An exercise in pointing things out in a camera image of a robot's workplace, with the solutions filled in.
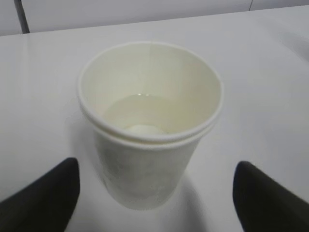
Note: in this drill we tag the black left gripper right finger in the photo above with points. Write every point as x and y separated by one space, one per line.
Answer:
263 205

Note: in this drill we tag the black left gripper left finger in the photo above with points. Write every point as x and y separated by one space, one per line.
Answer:
47 204

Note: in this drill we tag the white paper cup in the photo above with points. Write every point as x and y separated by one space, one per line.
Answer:
148 105

